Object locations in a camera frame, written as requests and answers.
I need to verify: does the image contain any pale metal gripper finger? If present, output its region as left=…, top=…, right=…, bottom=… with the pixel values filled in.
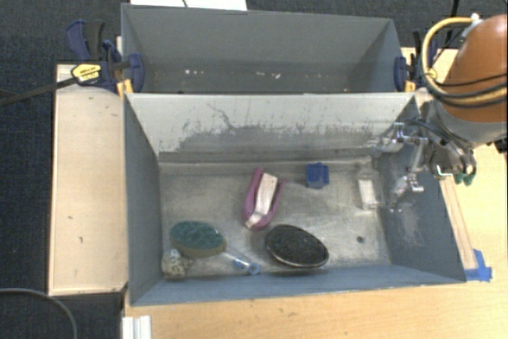
left=371, top=122, right=418, bottom=154
left=389, top=166, right=426, bottom=212

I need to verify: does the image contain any small blue block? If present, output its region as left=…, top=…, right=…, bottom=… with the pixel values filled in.
left=305, top=161, right=330, bottom=190

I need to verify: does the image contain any grey metal bin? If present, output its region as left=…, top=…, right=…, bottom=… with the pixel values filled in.
left=120, top=2, right=468, bottom=307

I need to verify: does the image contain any purple and white stapler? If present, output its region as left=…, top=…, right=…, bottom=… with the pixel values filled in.
left=241, top=166, right=288, bottom=233

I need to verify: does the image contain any green oval sponge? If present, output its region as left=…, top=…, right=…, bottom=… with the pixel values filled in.
left=169, top=220, right=228, bottom=260

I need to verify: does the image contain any white spotted ball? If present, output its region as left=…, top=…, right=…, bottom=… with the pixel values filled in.
left=160, top=248, right=194, bottom=279

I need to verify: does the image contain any pale wood board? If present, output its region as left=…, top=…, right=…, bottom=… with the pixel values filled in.
left=47, top=63, right=130, bottom=297

